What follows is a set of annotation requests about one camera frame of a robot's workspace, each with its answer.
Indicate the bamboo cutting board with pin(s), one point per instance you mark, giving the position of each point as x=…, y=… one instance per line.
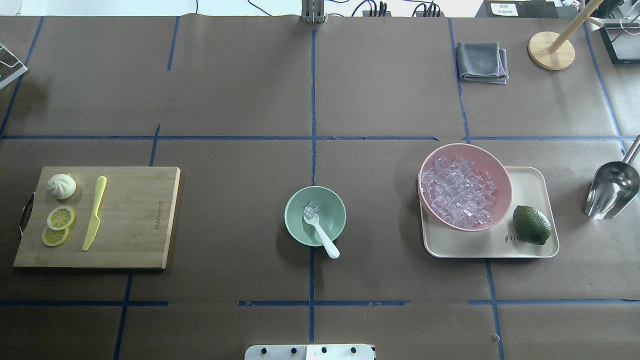
x=136, y=219

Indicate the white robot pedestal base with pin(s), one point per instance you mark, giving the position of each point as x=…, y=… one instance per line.
x=347, y=351

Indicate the clear ice cubes pile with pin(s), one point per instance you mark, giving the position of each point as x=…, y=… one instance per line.
x=459, y=193

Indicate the lemon slice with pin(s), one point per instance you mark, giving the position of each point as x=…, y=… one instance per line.
x=60, y=218
x=52, y=238

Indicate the mint green bowl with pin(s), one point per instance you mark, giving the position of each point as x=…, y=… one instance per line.
x=331, y=215

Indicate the cream rectangular tray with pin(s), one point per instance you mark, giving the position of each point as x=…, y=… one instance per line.
x=500, y=241

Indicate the wooden mug tree stand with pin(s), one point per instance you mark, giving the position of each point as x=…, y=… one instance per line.
x=554, y=51

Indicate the grey folded cloth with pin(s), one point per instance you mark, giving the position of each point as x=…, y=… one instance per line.
x=484, y=62

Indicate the yellow plastic knife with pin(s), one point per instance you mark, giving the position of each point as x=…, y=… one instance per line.
x=94, y=221

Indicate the metal ice scoop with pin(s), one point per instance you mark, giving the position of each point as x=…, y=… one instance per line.
x=614, y=185

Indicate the green lime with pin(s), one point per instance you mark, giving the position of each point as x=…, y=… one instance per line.
x=531, y=225

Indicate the lemon slice lower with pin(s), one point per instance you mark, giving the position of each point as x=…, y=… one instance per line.
x=52, y=238

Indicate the metal tray with glasses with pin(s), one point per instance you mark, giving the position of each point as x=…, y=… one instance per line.
x=623, y=48

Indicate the lemon slice upper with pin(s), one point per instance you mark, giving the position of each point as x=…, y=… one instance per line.
x=60, y=218

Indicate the aluminium frame post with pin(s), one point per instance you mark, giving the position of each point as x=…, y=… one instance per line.
x=313, y=11

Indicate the white cup rack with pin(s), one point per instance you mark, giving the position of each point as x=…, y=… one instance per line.
x=11, y=68

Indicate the pink bowl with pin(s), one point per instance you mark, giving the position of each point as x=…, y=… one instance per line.
x=485, y=163

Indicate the white plastic spoon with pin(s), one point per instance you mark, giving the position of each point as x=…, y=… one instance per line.
x=327, y=243

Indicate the clear ice cube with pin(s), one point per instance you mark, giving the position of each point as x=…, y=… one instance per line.
x=310, y=210

